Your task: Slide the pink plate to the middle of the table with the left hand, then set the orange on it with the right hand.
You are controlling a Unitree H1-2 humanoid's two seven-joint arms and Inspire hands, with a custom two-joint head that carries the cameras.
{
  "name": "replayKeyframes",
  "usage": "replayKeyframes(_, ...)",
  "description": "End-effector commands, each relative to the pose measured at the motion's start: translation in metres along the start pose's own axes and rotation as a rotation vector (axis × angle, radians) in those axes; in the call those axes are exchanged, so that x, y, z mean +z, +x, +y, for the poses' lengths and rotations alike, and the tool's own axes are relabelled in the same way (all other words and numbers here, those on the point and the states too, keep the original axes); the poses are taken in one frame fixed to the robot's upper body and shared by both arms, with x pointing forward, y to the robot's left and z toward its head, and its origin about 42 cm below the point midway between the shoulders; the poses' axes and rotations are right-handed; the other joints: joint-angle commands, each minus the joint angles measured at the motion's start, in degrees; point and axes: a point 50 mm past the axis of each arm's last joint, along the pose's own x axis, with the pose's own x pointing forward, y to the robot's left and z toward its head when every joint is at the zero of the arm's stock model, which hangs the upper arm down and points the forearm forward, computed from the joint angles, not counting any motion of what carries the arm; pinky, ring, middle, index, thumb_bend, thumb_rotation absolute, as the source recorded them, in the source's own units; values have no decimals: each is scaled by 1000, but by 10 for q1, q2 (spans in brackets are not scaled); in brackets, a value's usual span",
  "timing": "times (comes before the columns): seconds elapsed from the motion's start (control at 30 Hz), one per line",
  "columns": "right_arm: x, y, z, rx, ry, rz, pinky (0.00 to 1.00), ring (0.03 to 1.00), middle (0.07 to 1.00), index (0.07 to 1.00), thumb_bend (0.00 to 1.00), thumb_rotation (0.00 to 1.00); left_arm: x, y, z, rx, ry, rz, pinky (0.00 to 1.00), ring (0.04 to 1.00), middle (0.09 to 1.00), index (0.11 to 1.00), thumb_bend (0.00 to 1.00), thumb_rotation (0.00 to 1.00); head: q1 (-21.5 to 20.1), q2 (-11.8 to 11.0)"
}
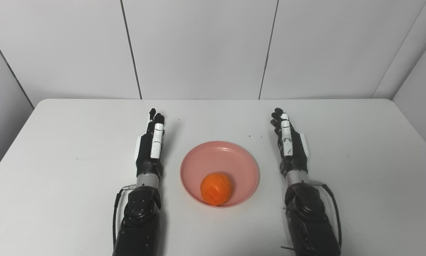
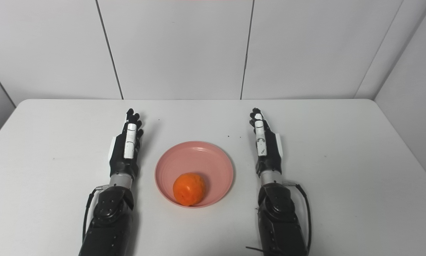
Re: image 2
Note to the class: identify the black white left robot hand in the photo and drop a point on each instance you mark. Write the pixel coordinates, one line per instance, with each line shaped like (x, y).
(127, 149)

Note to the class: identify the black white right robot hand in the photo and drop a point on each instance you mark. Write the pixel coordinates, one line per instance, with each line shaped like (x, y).
(266, 145)

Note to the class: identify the pink round plate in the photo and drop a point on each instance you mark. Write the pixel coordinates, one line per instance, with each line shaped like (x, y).
(195, 167)

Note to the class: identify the orange fruit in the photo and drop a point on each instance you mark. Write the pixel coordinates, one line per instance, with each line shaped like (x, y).
(189, 189)

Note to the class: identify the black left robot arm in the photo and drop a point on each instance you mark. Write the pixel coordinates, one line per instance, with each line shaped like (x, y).
(111, 217)

